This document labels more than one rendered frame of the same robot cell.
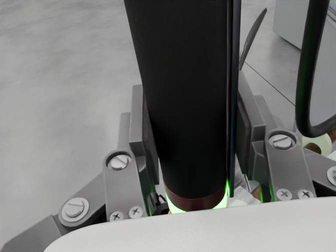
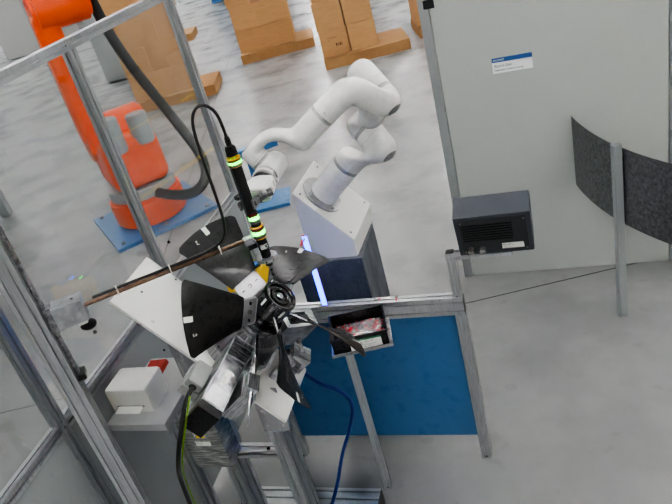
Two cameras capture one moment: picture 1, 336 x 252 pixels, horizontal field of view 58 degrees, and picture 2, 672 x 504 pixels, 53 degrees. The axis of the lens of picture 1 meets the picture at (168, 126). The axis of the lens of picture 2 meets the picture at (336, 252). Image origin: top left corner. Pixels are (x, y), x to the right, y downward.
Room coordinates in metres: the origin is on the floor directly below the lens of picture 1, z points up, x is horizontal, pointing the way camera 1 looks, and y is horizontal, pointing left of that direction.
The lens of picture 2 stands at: (1.92, 0.78, 2.34)
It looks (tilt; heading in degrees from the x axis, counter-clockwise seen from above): 29 degrees down; 197
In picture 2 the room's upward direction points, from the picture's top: 16 degrees counter-clockwise
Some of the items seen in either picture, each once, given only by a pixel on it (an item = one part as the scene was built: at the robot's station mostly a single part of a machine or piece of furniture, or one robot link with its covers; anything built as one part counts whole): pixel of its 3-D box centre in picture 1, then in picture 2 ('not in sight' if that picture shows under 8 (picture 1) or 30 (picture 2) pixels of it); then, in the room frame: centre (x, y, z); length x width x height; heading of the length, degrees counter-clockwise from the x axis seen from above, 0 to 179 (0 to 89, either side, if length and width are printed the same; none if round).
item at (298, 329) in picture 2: not in sight; (289, 327); (0.05, -0.04, 0.98); 0.20 x 0.16 x 0.20; 86
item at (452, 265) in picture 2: not in sight; (453, 273); (-0.23, 0.54, 0.96); 0.03 x 0.03 x 0.20; 86
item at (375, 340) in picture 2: not in sight; (358, 330); (-0.09, 0.17, 0.85); 0.22 x 0.17 x 0.07; 102
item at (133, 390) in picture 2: not in sight; (135, 392); (0.25, -0.60, 0.92); 0.17 x 0.16 x 0.11; 86
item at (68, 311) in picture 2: not in sight; (67, 311); (0.43, -0.54, 1.40); 0.10 x 0.07 x 0.08; 121
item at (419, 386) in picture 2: not in sight; (371, 379); (-0.25, 0.11, 0.45); 0.82 x 0.01 x 0.66; 86
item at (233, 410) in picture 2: not in sight; (239, 396); (0.44, -0.10, 1.03); 0.15 x 0.10 x 0.14; 86
